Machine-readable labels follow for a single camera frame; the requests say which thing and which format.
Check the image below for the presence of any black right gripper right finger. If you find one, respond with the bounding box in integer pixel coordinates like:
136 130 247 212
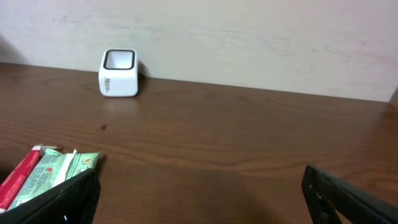
302 164 397 224

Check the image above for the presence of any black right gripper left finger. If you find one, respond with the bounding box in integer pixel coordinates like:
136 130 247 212
1 169 101 224

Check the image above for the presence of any mint green wipes packet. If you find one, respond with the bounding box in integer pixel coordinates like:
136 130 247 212
9 149 100 210

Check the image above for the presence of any red tube packet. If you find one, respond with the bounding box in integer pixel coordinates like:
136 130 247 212
1 144 57 213

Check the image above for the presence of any white barcode scanner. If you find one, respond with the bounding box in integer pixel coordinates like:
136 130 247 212
98 49 139 97

